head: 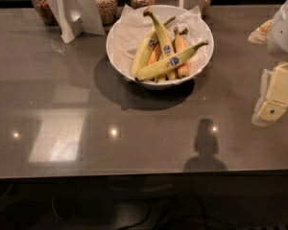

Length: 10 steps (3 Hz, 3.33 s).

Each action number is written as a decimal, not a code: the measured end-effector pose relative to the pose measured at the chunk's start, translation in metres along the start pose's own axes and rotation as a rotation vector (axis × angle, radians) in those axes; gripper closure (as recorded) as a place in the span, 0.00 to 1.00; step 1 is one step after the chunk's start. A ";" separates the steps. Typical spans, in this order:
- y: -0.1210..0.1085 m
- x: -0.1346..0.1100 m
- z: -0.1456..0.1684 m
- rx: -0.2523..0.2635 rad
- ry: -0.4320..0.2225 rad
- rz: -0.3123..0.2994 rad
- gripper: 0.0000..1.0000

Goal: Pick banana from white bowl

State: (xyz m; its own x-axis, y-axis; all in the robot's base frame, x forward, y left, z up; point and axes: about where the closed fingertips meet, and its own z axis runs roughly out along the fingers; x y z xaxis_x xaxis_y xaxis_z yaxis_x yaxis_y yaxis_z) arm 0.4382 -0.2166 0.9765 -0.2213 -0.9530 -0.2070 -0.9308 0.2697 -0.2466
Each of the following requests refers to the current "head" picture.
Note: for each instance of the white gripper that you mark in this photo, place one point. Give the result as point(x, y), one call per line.
point(284, 33)

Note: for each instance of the white paper bowl liner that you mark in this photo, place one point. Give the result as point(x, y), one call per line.
point(128, 39)

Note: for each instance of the glass jar of nuts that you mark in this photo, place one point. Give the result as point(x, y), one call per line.
point(107, 10)

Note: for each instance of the long middle yellow banana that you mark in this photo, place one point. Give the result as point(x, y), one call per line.
point(165, 42)

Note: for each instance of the far left glass jar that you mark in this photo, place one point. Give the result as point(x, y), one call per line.
point(44, 11)

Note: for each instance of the far right glass jar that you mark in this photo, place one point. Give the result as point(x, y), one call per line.
point(205, 6)

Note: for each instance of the small orange banana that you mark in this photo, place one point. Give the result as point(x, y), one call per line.
point(155, 54)

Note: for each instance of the white ceramic bowl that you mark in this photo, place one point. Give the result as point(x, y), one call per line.
point(118, 66)

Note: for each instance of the left yellow-green banana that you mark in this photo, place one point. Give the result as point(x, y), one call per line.
point(145, 48)

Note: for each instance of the right ripe orange banana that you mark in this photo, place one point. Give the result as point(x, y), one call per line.
point(180, 44)

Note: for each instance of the left white sign stand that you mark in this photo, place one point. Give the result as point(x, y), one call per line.
point(76, 17)

